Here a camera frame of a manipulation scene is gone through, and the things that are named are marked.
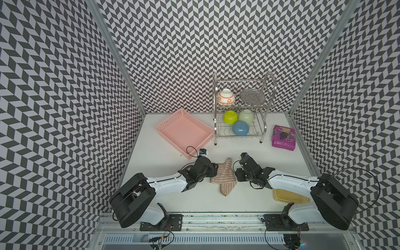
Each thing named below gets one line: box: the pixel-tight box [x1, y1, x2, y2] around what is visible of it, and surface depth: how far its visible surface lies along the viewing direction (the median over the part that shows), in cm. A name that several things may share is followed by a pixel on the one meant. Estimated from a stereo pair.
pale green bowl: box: [238, 108, 255, 124], surface depth 107 cm
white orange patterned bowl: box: [217, 88, 236, 106], surface depth 86 cm
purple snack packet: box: [271, 124, 296, 152], surface depth 100 cm
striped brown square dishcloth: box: [209, 157, 237, 197], surface depth 85 cm
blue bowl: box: [232, 120, 249, 137], surface depth 102 cm
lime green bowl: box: [222, 110, 239, 125], surface depth 108 cm
